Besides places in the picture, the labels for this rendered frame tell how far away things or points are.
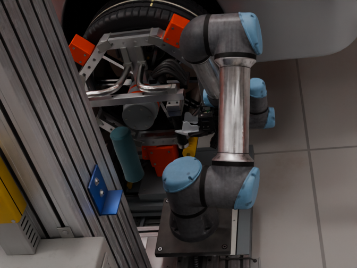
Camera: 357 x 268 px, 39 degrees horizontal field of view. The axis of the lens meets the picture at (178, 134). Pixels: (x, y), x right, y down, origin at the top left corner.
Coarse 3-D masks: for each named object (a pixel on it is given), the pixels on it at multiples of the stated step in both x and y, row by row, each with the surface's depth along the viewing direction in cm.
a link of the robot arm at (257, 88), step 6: (252, 78) 174; (258, 78) 173; (252, 84) 171; (258, 84) 170; (264, 84) 171; (252, 90) 169; (258, 90) 169; (264, 90) 171; (252, 96) 171; (258, 96) 171; (264, 96) 172; (252, 102) 172; (258, 102) 172; (264, 102) 173; (252, 108) 174; (258, 108) 174; (264, 108) 175; (258, 114) 175
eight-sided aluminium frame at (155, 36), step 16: (128, 32) 194; (144, 32) 193; (160, 32) 191; (96, 48) 195; (112, 48) 194; (176, 48) 191; (96, 64) 200; (112, 128) 221; (144, 144) 224; (160, 144) 223; (176, 144) 221
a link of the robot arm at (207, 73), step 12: (192, 24) 139; (180, 36) 145; (192, 36) 139; (180, 48) 147; (192, 48) 141; (204, 48) 139; (192, 60) 148; (204, 60) 148; (204, 72) 156; (216, 72) 160; (204, 84) 164; (216, 84) 164; (204, 96) 177; (216, 96) 171
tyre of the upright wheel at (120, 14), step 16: (112, 0) 212; (128, 0) 203; (144, 0) 200; (176, 0) 204; (96, 16) 210; (112, 16) 196; (128, 16) 194; (144, 16) 193; (160, 16) 193; (192, 16) 201; (96, 32) 200; (112, 32) 199
